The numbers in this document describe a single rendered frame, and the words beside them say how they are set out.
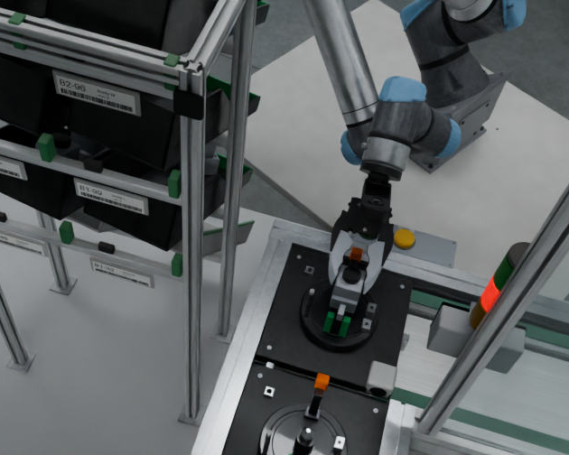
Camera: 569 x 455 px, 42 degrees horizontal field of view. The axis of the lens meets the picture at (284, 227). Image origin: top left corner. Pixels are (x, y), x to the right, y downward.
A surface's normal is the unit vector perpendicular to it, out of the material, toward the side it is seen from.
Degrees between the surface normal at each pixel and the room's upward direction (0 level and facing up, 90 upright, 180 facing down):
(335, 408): 0
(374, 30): 0
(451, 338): 90
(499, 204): 0
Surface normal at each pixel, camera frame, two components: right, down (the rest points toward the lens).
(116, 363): 0.10, -0.59
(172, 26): 0.90, 0.40
